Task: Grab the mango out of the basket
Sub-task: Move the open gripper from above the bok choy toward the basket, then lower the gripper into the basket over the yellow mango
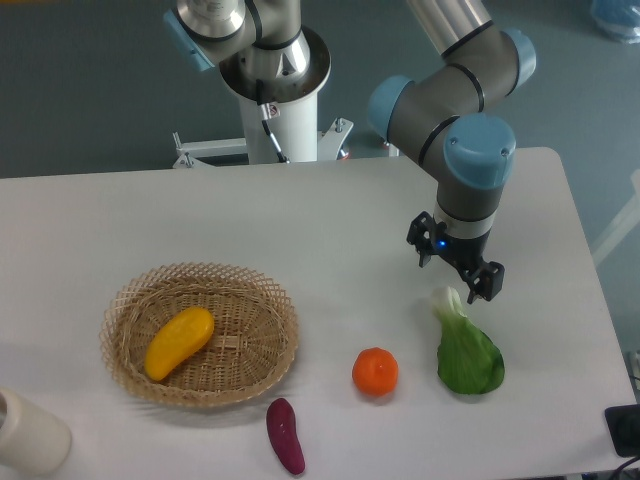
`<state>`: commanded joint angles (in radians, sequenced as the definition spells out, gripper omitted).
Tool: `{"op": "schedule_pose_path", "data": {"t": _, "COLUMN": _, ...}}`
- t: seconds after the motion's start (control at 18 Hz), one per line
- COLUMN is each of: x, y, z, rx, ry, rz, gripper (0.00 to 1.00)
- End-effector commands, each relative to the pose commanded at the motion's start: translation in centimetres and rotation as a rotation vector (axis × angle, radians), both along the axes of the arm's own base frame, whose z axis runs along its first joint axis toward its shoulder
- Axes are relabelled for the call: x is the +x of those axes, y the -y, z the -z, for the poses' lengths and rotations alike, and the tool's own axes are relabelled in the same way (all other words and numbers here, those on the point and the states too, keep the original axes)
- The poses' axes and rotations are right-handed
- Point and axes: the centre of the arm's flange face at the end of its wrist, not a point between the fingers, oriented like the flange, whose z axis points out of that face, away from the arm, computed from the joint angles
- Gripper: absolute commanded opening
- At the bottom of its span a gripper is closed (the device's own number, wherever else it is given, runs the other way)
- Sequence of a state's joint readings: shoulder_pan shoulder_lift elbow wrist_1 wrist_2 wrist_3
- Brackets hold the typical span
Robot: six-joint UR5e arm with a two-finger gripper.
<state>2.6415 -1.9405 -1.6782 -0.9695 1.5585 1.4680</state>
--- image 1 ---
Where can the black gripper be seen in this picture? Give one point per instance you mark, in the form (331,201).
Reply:
(464,255)

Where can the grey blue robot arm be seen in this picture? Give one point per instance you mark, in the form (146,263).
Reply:
(439,123)

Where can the woven wicker basket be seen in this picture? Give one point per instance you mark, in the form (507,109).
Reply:
(253,345)

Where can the yellow mango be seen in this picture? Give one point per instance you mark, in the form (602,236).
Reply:
(179,339)

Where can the green bok choy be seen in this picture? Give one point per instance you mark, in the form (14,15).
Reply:
(469,363)

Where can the orange tangerine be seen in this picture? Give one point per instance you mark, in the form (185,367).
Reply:
(375,372)

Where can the black device at edge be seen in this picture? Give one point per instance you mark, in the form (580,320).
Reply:
(623,425)

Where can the purple sweet potato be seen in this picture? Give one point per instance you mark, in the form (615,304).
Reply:
(282,434)

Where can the blue plastic bag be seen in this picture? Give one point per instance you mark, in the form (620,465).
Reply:
(617,18)

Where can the cream cylindrical cup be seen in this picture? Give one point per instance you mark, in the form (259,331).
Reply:
(34,441)

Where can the white metal base frame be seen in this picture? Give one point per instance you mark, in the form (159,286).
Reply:
(331,146)

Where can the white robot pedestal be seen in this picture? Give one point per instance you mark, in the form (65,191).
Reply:
(277,92)

